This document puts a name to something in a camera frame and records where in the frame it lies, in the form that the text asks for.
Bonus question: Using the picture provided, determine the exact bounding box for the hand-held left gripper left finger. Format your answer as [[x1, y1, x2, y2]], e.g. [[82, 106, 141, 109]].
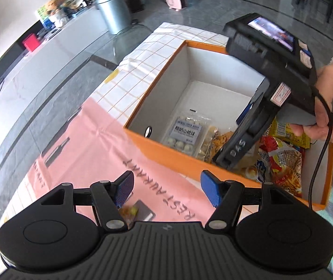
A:
[[39, 171, 135, 230]]

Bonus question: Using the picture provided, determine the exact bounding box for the striped fries snack bag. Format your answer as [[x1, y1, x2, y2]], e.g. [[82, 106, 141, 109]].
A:
[[257, 136, 305, 199]]

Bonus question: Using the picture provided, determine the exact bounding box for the pink printed paper mat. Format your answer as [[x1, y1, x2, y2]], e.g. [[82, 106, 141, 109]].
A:
[[26, 98, 222, 234]]

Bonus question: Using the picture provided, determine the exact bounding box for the orange cardboard box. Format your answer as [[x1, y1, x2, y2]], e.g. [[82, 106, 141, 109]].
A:
[[123, 39, 333, 212]]

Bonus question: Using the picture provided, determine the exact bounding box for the yellow snack bag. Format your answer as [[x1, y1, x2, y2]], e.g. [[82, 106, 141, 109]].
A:
[[267, 117, 311, 149]]

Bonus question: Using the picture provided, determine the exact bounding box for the black cable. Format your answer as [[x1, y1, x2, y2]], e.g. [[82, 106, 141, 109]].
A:
[[309, 73, 333, 251]]

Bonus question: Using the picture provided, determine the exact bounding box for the red box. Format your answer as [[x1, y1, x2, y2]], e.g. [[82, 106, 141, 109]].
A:
[[23, 33, 40, 51]]

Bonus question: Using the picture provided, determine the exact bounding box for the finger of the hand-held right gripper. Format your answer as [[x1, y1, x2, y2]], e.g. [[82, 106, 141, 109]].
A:
[[236, 80, 270, 126]]

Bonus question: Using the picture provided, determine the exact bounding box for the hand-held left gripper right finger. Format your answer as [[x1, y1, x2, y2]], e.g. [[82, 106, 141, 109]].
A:
[[201, 170, 297, 230]]

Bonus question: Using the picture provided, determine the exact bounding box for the white yellow snack packet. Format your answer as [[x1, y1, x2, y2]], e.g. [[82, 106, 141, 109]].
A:
[[236, 149, 262, 181]]

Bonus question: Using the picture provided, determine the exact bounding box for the silver trash can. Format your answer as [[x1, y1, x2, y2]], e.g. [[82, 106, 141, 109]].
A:
[[95, 0, 132, 35]]

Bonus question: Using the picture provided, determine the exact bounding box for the white marble television cabinet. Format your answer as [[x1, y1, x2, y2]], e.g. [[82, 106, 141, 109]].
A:
[[0, 3, 111, 114]]

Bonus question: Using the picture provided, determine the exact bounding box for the clear peanut snack bag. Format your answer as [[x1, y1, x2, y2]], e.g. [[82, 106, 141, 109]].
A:
[[206, 125, 234, 164]]

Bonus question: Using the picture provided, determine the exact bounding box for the clear white ball candy pack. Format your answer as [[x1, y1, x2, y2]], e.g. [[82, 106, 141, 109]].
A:
[[162, 114, 214, 156]]

